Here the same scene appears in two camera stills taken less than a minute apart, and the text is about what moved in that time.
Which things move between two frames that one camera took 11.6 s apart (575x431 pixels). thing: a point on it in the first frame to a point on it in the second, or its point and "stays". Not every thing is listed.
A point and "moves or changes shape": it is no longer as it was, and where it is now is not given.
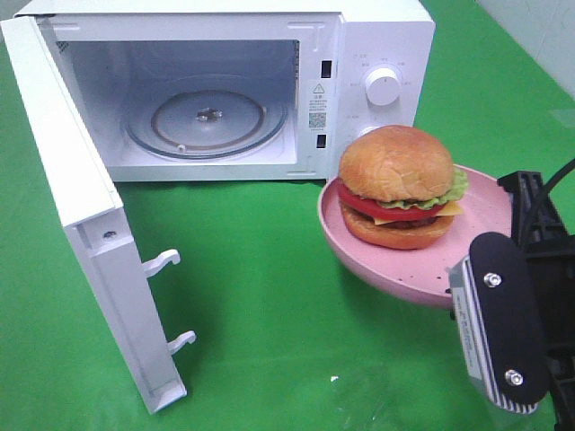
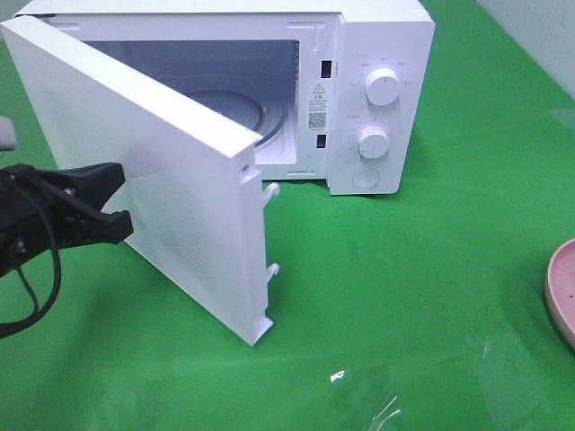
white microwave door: (90, 208) to (193, 206)
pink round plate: (420, 277) moves or changes shape
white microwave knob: (383, 86) stays
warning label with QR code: (317, 105) stays
